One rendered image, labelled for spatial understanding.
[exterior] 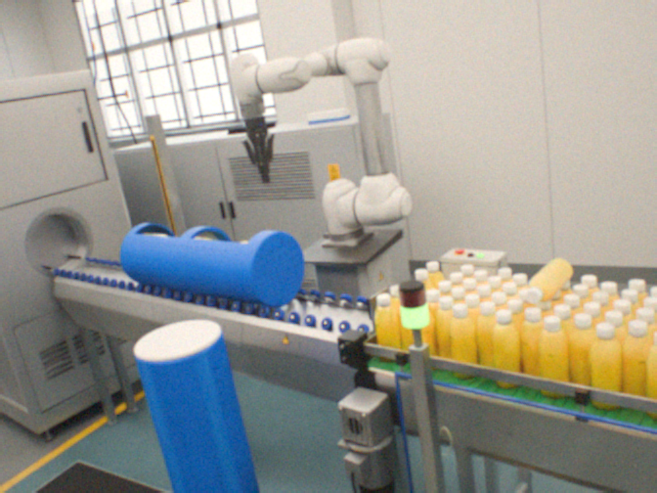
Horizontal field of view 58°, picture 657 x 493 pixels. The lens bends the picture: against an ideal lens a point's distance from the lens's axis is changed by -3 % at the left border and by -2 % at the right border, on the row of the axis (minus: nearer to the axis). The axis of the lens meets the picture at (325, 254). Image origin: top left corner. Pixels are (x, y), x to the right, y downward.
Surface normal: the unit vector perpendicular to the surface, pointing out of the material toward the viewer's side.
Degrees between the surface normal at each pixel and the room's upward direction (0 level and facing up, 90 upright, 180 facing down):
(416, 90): 90
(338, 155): 90
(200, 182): 90
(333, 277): 90
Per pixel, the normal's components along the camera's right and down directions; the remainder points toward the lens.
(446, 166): -0.51, 0.32
